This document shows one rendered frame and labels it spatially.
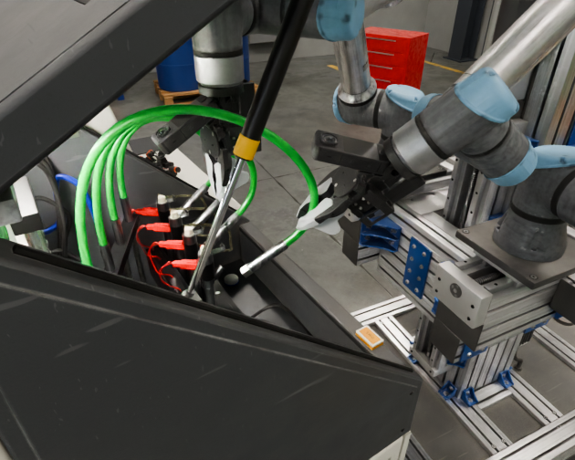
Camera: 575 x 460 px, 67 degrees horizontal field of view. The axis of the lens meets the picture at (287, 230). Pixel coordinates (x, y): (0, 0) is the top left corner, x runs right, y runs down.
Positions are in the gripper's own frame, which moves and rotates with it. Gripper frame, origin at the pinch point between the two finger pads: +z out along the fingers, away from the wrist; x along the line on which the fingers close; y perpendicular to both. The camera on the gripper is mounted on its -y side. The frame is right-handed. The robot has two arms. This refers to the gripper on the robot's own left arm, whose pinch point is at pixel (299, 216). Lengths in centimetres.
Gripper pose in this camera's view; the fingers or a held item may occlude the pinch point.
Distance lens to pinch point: 73.8
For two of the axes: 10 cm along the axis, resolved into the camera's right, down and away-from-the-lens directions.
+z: -6.8, 4.9, 5.5
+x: 0.5, -7.2, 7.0
